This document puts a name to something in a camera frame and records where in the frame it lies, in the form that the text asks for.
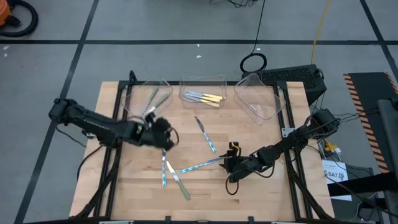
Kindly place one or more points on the orange vacuum cleaner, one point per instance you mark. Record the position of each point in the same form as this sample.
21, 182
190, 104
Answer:
3, 14

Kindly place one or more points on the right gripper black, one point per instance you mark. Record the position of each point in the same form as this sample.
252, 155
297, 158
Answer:
244, 165

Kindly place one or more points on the black metal beam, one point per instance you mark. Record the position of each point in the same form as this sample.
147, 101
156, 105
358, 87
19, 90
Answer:
367, 184

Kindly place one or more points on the clear plastic bin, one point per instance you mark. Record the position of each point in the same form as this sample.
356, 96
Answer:
146, 99
202, 84
259, 99

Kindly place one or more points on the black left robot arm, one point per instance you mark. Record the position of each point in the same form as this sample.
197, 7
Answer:
93, 124

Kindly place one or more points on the white paper label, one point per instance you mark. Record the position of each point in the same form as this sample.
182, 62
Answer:
334, 174

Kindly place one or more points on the black orange striped platform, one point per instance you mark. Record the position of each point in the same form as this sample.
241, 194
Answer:
363, 93

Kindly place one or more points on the black aluminium table frame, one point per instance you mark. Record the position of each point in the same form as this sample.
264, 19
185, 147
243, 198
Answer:
202, 222

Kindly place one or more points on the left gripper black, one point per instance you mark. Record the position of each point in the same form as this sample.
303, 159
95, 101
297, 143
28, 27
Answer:
160, 135

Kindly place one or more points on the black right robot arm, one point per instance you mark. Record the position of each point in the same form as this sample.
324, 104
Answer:
292, 143

